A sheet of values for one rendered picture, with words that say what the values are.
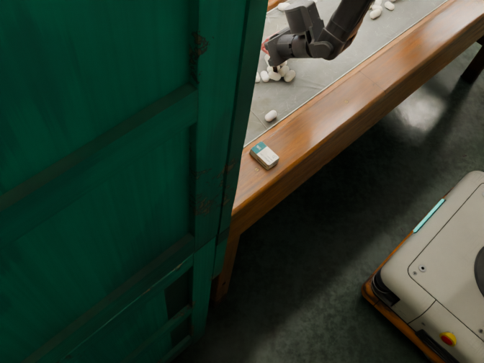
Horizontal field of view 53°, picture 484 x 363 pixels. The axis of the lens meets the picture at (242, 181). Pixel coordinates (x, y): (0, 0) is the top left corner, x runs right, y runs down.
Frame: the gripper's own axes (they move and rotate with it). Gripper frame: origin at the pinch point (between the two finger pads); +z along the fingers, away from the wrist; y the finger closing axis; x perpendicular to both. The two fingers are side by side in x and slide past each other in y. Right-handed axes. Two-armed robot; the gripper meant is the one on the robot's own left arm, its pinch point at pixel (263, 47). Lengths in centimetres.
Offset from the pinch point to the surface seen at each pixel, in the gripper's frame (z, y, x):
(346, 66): -11.2, -16.0, 13.1
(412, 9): -9, -50, 11
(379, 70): -18.5, -19.7, 15.8
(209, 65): -62, 51, -20
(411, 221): 6, -45, 95
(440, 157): 15, -80, 87
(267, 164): -22.4, 25.1, 16.6
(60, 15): -69, 64, -30
